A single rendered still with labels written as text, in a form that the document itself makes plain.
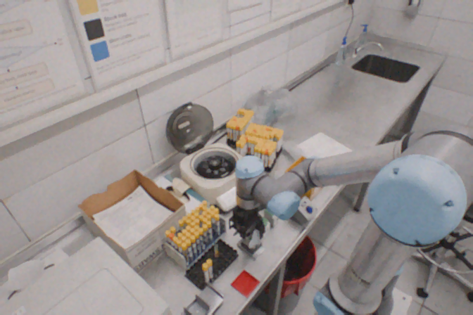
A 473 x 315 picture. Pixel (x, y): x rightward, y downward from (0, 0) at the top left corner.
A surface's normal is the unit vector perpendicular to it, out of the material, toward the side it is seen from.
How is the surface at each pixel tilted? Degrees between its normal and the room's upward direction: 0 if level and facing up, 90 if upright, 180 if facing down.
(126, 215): 1
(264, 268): 0
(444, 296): 0
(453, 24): 90
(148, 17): 94
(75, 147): 90
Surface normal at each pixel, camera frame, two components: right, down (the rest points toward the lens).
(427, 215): -0.73, 0.33
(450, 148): 0.00, -0.77
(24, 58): 0.75, 0.47
